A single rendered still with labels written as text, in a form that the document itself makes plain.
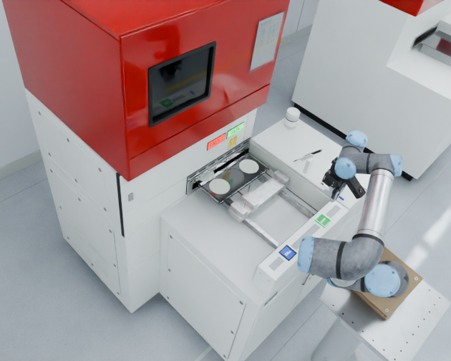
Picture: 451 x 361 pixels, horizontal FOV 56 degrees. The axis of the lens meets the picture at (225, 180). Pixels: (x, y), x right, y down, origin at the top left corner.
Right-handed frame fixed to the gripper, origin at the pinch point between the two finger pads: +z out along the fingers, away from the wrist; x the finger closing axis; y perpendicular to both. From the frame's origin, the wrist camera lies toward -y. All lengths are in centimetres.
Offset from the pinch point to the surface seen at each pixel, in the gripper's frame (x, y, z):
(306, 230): 10.0, 2.5, 14.7
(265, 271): 39.7, 1.2, 14.7
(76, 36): 66, 77, -60
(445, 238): -143, -47, 111
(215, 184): 18, 51, 21
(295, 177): -15.1, 27.1, 18.4
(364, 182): -36.0, 0.6, 13.8
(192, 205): 30, 53, 29
